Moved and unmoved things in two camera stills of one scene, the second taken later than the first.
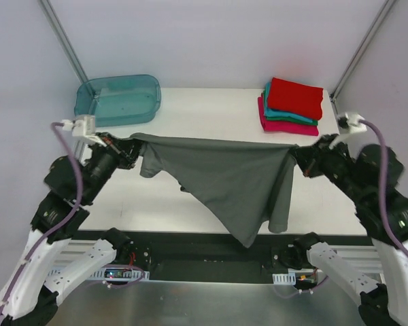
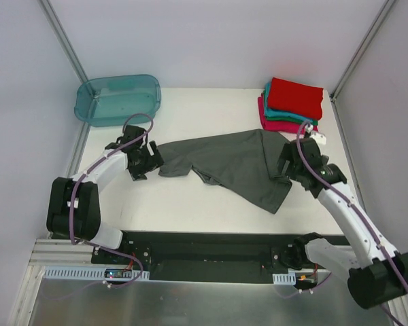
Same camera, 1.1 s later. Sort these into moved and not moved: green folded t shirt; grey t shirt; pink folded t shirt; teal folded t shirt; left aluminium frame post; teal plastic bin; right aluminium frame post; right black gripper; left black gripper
Moved: grey t shirt; left black gripper; right black gripper
Not moved: teal plastic bin; left aluminium frame post; pink folded t shirt; right aluminium frame post; teal folded t shirt; green folded t shirt
